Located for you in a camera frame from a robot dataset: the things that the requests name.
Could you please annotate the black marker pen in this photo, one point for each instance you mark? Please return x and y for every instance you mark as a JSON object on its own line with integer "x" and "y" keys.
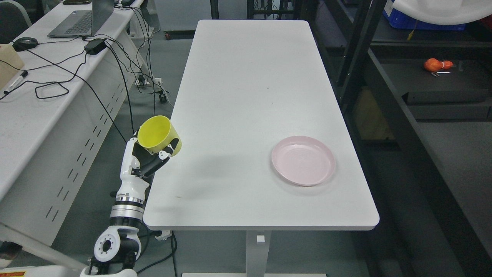
{"x": 16, "y": 82}

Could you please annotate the white table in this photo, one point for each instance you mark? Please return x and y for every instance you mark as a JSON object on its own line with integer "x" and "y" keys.
{"x": 247, "y": 85}

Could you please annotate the yellow plastic cup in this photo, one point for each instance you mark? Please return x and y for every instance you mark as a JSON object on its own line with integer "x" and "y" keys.
{"x": 156, "y": 133}

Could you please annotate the grey laptop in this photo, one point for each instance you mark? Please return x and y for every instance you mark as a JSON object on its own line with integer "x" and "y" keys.
{"x": 85, "y": 23}

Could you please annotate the orange toy on shelf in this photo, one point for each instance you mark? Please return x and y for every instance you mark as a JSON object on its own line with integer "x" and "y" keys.
{"x": 435, "y": 65}

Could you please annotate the white side desk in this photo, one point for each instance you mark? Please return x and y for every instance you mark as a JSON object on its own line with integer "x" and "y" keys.
{"x": 52, "y": 128}

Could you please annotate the pink plastic plate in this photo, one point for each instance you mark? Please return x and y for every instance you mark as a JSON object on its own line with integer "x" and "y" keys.
{"x": 304, "y": 161}

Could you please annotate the black power adapter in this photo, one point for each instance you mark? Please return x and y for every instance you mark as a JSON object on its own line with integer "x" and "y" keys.
{"x": 95, "y": 46}

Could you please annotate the beige cardboard box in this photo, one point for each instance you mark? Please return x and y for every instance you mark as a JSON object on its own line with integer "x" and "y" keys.
{"x": 10, "y": 64}

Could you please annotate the black round tape roll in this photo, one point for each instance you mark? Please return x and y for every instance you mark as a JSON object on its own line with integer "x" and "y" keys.
{"x": 24, "y": 43}

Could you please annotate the black metal rack frame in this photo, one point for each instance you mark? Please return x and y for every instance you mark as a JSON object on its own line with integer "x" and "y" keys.
{"x": 424, "y": 138}

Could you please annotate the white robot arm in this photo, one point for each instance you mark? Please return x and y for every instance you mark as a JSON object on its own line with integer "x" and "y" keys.
{"x": 116, "y": 250}

